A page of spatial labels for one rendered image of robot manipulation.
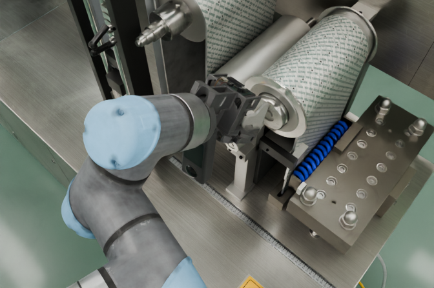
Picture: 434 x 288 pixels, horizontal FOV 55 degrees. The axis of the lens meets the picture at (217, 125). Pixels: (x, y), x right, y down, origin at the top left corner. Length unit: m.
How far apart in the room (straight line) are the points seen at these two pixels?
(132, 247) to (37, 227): 1.74
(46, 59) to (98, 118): 1.04
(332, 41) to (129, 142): 0.54
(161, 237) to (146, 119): 0.13
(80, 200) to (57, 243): 1.61
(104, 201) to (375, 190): 0.68
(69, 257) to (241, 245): 1.18
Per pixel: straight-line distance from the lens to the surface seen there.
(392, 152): 1.09
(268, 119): 0.82
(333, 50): 0.86
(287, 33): 0.98
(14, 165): 2.40
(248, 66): 0.90
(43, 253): 2.14
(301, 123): 0.79
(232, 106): 0.60
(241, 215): 1.08
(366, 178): 1.03
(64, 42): 1.51
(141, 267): 0.46
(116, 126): 0.43
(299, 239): 1.08
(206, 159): 0.62
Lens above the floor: 1.90
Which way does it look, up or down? 56 degrees down
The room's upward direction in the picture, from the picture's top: straight up
